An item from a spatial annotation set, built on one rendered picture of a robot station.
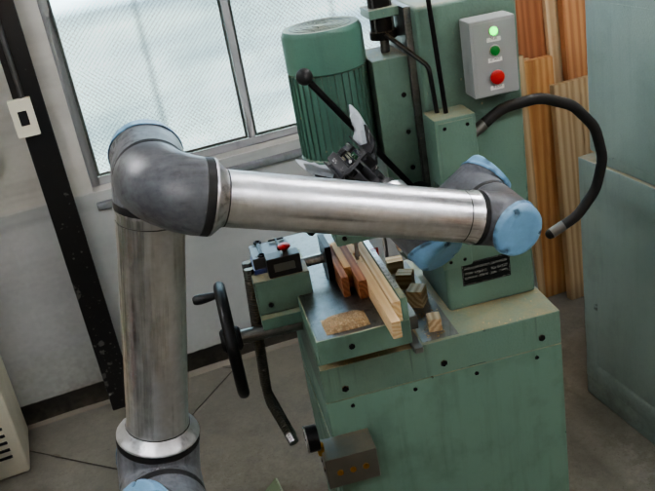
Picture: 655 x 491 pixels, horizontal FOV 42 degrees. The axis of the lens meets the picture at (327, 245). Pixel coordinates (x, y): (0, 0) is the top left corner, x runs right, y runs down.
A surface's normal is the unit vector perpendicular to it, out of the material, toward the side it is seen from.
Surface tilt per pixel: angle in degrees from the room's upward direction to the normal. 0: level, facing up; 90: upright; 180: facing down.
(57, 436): 0
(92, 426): 0
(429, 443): 90
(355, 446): 0
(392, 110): 90
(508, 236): 95
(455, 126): 90
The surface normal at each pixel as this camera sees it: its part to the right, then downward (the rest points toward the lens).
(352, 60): 0.61, 0.24
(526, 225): 0.36, 0.41
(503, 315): -0.16, -0.90
